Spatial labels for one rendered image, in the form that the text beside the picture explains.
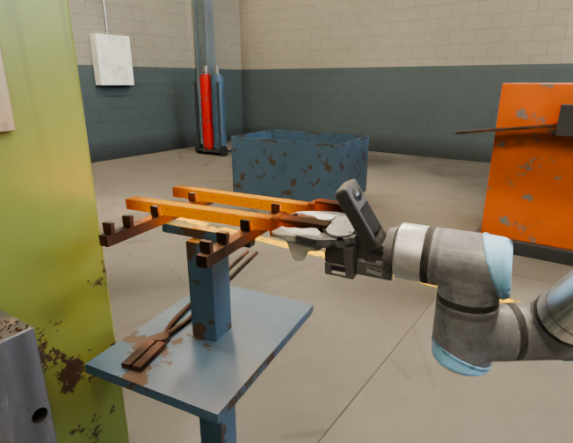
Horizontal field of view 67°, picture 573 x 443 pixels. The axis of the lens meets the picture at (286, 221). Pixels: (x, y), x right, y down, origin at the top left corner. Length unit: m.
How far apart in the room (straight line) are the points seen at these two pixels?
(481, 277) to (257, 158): 3.90
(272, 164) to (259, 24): 5.80
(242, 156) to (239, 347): 3.75
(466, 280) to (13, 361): 0.67
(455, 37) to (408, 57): 0.80
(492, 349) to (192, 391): 0.49
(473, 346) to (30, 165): 0.82
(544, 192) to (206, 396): 3.18
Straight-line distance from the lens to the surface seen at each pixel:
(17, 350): 0.78
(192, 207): 0.87
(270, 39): 9.64
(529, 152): 3.64
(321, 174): 4.13
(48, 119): 0.96
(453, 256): 0.67
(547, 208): 3.70
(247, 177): 4.57
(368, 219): 0.71
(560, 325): 0.73
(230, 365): 0.87
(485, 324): 0.72
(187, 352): 0.91
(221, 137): 7.92
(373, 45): 8.43
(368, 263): 0.74
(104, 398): 1.21
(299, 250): 0.75
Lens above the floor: 1.27
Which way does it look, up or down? 18 degrees down
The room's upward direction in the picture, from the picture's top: straight up
